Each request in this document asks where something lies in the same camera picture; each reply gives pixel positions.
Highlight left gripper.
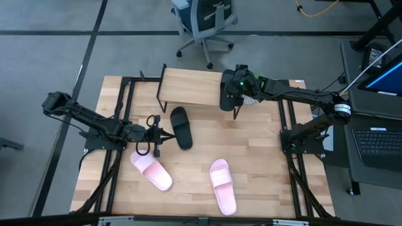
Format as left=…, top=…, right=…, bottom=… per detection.
left=144, top=114, right=176, bottom=158

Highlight black slide sandal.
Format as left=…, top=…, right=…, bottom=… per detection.
left=170, top=106, right=193, bottom=151
left=219, top=69, right=245, bottom=112

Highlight pink slide sandal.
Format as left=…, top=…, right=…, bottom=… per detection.
left=209, top=158, right=237, bottom=216
left=129, top=149, right=173, bottom=191

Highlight wooden shelf black metal legs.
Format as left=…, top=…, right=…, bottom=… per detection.
left=156, top=63, right=244, bottom=120

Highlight white triangle pattern plant pot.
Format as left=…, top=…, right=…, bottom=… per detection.
left=243, top=94, right=261, bottom=106

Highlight grey office chair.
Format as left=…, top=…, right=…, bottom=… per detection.
left=171, top=0, right=239, bottom=70

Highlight black desk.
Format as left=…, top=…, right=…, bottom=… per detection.
left=342, top=112, right=402, bottom=196
left=340, top=40, right=402, bottom=122

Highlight black power adapter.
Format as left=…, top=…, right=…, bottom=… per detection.
left=361, top=42, right=390, bottom=75

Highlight monitor with blue screen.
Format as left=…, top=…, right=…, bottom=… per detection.
left=357, top=53, right=402, bottom=97

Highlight black metal stand leg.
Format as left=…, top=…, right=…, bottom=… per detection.
left=350, top=0, right=402, bottom=53

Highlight black laptop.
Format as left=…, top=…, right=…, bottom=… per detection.
left=351, top=127, right=402, bottom=172

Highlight black furniture foot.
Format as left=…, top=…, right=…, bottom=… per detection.
left=0, top=136, right=25, bottom=152

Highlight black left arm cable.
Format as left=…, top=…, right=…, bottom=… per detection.
left=135, top=114, right=158, bottom=157

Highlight black aluminium table frame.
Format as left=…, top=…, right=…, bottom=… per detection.
left=70, top=71, right=335, bottom=220

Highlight silver metal bracket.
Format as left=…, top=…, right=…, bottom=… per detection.
left=97, top=215, right=136, bottom=226
left=271, top=218, right=310, bottom=226

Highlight yellow cable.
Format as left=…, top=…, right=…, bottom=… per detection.
left=294, top=0, right=340, bottom=18

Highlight white cable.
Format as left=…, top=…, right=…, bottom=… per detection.
left=340, top=38, right=402, bottom=95

